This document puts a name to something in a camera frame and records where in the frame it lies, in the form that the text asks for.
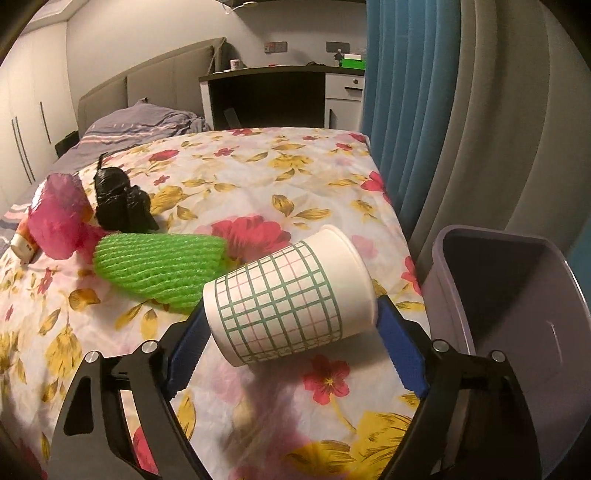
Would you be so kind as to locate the pink plastic bag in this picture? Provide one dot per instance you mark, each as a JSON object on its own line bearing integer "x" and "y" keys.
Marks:
{"x": 60, "y": 221}

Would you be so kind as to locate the grey padded headboard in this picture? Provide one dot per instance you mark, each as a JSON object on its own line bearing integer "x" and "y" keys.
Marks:
{"x": 161, "y": 74}

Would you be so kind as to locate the black plastic bag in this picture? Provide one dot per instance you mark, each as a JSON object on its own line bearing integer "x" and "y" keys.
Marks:
{"x": 115, "y": 198}

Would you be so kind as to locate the grey curtain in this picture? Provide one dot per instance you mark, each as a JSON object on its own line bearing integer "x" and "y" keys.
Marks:
{"x": 508, "y": 115}

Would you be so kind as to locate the green box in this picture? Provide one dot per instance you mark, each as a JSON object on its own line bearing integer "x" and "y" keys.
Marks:
{"x": 353, "y": 62}

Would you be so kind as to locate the white mug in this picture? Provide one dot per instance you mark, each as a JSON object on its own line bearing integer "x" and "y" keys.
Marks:
{"x": 236, "y": 64}

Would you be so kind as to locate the red print paper cup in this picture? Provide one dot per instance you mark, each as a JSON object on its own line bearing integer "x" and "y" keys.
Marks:
{"x": 23, "y": 244}

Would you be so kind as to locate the white wardrobe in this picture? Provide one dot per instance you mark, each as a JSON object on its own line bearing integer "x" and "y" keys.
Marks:
{"x": 27, "y": 115}

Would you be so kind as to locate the floral bed sheet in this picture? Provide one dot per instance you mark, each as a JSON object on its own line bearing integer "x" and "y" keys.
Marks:
{"x": 277, "y": 184}

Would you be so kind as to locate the grey plastic trash bin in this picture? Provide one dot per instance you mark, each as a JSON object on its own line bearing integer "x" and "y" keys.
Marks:
{"x": 508, "y": 300}

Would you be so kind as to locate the green foam net sleeve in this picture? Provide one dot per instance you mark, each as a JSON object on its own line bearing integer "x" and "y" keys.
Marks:
{"x": 157, "y": 267}

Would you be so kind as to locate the white grid paper cup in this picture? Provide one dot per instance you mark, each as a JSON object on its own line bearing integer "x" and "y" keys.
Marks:
{"x": 286, "y": 300}

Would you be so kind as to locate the blue curtain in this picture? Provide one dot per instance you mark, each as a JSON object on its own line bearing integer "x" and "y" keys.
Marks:
{"x": 406, "y": 92}
{"x": 579, "y": 249}

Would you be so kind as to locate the dark wall socket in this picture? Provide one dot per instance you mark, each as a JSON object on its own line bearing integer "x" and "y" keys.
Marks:
{"x": 275, "y": 46}
{"x": 337, "y": 46}

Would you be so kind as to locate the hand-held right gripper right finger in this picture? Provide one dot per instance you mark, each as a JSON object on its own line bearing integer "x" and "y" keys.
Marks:
{"x": 401, "y": 350}

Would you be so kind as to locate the dark top desk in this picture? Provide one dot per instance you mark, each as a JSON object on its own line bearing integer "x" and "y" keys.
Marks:
{"x": 268, "y": 71}

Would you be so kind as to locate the white drawer unit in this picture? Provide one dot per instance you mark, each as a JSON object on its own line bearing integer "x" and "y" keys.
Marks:
{"x": 344, "y": 101}

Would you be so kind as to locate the dark bedside table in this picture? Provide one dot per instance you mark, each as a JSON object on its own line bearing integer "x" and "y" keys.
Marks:
{"x": 67, "y": 145}

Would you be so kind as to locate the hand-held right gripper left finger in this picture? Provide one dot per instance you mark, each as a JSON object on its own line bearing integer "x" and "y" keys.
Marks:
{"x": 187, "y": 350}

